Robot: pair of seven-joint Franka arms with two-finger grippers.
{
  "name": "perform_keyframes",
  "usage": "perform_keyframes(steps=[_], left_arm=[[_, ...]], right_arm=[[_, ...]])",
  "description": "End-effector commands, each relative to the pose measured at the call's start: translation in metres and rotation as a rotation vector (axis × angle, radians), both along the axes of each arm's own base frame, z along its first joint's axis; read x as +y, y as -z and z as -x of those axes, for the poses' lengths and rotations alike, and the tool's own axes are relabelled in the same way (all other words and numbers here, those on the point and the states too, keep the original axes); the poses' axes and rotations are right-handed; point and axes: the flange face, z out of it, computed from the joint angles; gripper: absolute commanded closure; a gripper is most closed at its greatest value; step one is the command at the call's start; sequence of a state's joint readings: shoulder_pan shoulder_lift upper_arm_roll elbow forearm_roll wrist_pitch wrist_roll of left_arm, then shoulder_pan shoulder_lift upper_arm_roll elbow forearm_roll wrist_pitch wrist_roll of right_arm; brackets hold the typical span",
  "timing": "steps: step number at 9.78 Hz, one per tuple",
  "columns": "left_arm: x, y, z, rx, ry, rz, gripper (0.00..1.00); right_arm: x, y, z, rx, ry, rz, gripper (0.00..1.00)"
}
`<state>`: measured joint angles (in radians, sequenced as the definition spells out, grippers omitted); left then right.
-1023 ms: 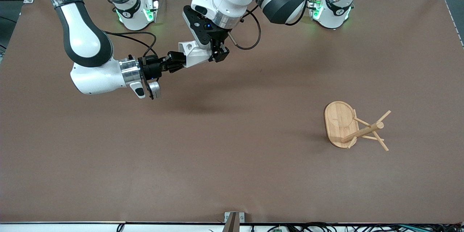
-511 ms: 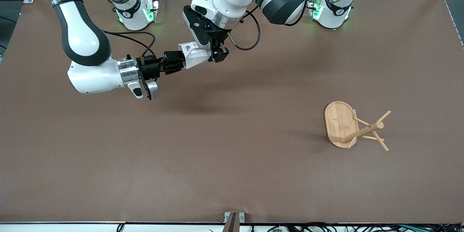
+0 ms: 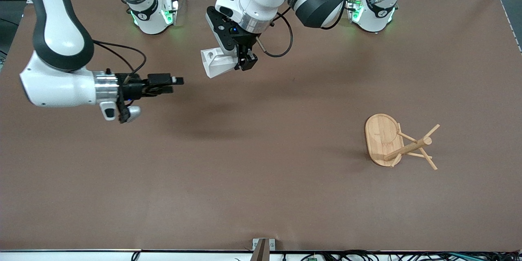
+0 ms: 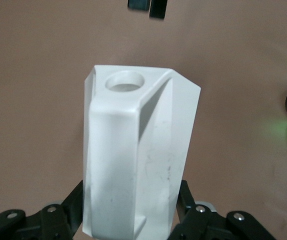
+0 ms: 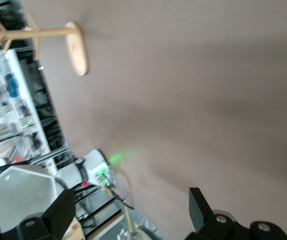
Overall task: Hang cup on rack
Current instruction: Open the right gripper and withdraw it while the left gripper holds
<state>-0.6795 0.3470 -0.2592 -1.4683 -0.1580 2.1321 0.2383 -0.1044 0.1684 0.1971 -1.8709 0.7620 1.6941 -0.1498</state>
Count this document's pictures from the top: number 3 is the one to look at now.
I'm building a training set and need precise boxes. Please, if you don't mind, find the brown upright post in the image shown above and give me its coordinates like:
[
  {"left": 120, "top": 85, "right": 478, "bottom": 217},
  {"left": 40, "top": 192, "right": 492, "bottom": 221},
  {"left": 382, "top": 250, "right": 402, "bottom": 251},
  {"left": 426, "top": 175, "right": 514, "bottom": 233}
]
[{"left": 250, "top": 239, "right": 270, "bottom": 261}]

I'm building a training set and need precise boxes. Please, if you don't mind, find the teal cable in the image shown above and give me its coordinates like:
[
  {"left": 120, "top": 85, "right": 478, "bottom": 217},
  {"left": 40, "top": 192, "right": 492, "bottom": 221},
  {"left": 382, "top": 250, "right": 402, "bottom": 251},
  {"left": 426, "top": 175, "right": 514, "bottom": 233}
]
[{"left": 447, "top": 252, "right": 486, "bottom": 261}]

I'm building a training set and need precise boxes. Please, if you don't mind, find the small metal bracket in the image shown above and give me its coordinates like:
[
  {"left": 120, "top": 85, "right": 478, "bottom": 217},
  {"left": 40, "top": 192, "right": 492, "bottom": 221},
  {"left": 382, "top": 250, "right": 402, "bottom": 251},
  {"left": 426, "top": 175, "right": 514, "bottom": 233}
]
[{"left": 252, "top": 238, "right": 276, "bottom": 251}]

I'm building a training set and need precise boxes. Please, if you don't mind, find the wooden cup rack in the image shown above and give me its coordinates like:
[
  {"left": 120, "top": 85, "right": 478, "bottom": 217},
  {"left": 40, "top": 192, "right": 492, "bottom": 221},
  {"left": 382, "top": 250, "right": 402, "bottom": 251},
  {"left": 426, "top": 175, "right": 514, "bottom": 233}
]
[{"left": 364, "top": 113, "right": 441, "bottom": 171}]

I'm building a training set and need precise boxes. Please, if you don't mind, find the white faceted cup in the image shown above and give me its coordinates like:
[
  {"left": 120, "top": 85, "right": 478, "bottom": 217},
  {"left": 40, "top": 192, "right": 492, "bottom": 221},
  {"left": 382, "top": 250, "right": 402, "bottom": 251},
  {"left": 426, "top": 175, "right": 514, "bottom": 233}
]
[{"left": 200, "top": 47, "right": 239, "bottom": 79}]

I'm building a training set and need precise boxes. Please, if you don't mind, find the brown table cover mat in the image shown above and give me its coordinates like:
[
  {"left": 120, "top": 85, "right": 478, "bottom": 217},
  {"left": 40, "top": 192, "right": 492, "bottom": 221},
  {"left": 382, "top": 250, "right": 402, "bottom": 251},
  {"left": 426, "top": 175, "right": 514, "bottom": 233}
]
[{"left": 0, "top": 0, "right": 522, "bottom": 252}]

